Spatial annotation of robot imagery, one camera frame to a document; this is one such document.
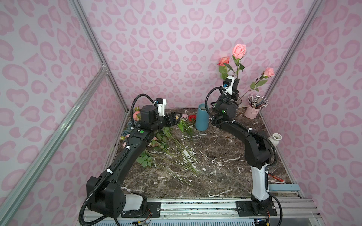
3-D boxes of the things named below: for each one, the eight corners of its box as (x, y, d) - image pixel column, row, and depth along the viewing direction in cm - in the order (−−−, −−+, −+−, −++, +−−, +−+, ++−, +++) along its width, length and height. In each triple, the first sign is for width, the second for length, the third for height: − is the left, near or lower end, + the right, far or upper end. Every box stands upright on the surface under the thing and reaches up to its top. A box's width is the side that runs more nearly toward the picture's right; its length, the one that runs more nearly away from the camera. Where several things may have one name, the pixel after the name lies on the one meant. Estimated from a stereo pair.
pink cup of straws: (245, 120, 114) (252, 106, 102) (241, 108, 123) (247, 94, 111) (262, 120, 114) (271, 106, 102) (256, 108, 123) (264, 94, 111)
